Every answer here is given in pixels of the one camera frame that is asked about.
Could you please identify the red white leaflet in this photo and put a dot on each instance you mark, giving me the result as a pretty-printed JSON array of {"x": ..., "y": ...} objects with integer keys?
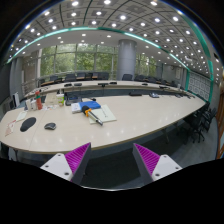
[{"x": 10, "y": 128}]

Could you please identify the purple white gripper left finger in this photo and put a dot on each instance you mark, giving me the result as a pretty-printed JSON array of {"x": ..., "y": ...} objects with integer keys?
[{"x": 70, "y": 166}]

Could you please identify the grey round pillar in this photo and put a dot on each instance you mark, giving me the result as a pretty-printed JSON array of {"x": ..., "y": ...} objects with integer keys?
[{"x": 126, "y": 58}]

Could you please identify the blue book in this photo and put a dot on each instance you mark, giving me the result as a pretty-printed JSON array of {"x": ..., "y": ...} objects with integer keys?
[{"x": 90, "y": 104}]

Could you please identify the black yellow handheld tool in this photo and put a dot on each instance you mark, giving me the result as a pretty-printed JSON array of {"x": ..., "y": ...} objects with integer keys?
[{"x": 87, "y": 111}]

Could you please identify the black oval mouse pad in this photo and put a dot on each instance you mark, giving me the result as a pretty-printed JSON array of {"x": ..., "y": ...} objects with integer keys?
[{"x": 27, "y": 124}]

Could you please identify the grey computer mouse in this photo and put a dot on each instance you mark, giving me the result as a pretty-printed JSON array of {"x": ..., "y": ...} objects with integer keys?
[{"x": 50, "y": 126}]

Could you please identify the large beige conference table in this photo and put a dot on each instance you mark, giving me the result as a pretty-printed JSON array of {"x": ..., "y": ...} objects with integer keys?
[{"x": 128, "y": 110}]

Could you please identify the white paper booklet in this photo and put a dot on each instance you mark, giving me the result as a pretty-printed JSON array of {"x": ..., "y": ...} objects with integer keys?
[{"x": 75, "y": 107}]

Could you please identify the white paper sheet left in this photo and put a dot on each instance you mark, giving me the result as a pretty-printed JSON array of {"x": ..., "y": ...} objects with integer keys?
[{"x": 21, "y": 116}]

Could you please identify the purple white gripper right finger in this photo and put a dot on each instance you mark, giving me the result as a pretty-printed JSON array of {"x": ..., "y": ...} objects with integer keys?
[{"x": 152, "y": 166}]

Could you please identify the white green cup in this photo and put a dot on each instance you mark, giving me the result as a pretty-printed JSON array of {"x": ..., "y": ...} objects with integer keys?
[{"x": 60, "y": 99}]

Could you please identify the black office chair right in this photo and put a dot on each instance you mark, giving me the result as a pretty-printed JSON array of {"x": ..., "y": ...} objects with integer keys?
[{"x": 199, "y": 122}]

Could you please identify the red bottle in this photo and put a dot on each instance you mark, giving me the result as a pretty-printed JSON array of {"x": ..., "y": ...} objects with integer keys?
[{"x": 38, "y": 100}]

